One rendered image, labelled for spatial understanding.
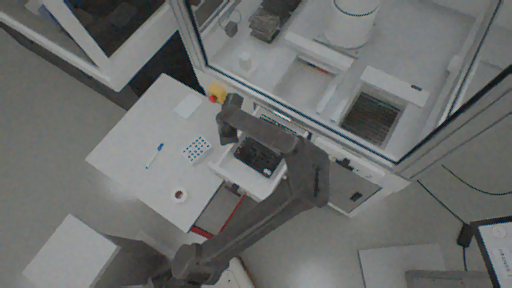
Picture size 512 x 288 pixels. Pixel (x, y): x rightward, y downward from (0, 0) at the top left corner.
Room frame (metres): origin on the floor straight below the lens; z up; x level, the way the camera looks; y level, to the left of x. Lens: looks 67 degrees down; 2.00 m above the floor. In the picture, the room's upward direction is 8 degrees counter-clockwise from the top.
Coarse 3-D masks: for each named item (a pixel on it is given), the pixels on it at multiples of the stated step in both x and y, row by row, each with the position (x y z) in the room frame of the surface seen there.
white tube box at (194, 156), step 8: (200, 136) 0.59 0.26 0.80; (192, 144) 0.56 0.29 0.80; (200, 144) 0.55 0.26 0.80; (208, 144) 0.55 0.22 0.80; (184, 152) 0.53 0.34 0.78; (192, 152) 0.52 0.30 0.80; (200, 152) 0.51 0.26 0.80; (208, 152) 0.52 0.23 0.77; (192, 160) 0.49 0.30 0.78; (200, 160) 0.49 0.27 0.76
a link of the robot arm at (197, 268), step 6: (198, 264) 0.03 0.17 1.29; (192, 270) 0.02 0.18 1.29; (198, 270) 0.01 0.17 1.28; (204, 270) 0.01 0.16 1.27; (210, 270) 0.01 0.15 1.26; (192, 276) 0.00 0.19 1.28; (198, 276) 0.00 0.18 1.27; (204, 276) 0.00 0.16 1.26; (180, 282) -0.01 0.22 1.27; (186, 282) -0.01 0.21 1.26; (192, 282) -0.01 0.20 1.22; (198, 282) -0.01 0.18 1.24; (204, 282) -0.01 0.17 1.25
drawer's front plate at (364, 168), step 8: (320, 144) 0.43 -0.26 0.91; (328, 144) 0.42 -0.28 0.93; (328, 152) 0.40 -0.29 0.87; (336, 152) 0.39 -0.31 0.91; (344, 152) 0.38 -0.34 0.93; (352, 160) 0.34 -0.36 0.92; (360, 160) 0.33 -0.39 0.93; (360, 168) 0.31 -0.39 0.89; (368, 168) 0.30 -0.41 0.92; (376, 168) 0.29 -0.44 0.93; (376, 176) 0.27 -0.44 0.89
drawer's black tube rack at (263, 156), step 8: (272, 120) 0.57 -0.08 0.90; (288, 128) 0.53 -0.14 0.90; (248, 136) 0.53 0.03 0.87; (240, 144) 0.48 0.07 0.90; (248, 144) 0.48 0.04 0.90; (256, 144) 0.47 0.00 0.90; (240, 152) 0.46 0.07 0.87; (248, 152) 0.44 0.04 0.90; (256, 152) 0.44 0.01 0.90; (264, 152) 0.43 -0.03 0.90; (272, 152) 0.43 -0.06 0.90; (240, 160) 0.42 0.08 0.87; (248, 160) 0.42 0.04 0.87; (256, 160) 0.41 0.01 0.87; (264, 160) 0.41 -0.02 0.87; (272, 160) 0.40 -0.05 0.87; (280, 160) 0.40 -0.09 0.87; (272, 168) 0.36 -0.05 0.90
